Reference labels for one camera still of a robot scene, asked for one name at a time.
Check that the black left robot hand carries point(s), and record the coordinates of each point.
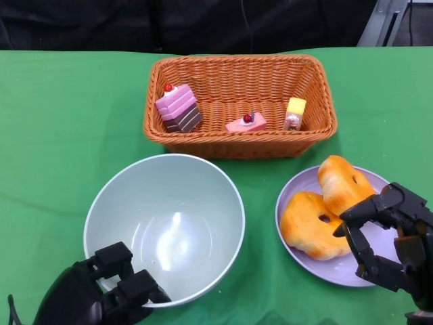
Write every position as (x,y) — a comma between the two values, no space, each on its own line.
(84,298)

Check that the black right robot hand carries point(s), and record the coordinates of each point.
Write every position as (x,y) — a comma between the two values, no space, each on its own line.
(406,237)

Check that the plump orange croissant bread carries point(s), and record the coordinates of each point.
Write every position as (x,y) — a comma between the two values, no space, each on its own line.
(341,186)

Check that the orange donut bread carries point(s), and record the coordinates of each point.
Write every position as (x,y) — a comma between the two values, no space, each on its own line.
(304,227)

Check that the grey round bowl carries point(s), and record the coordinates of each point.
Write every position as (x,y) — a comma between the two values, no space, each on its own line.
(162,210)

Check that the lavender round plate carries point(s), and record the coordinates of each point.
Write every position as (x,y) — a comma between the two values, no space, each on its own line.
(338,267)

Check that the yellow cake slice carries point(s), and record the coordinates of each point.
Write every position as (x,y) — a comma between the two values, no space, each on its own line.
(294,111)

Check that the orange wicker basket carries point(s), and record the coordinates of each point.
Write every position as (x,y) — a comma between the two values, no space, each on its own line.
(236,142)

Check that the pink layered cake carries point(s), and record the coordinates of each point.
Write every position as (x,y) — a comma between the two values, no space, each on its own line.
(245,124)

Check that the pink brown striped cake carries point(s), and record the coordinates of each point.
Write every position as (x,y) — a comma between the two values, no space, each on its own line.
(179,108)

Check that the green tablecloth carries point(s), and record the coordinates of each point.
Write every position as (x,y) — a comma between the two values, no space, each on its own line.
(67,118)

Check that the black backdrop cloth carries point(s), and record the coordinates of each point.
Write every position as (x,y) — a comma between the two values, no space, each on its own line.
(135,27)

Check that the grey metal frame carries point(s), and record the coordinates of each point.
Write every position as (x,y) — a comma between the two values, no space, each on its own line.
(380,23)

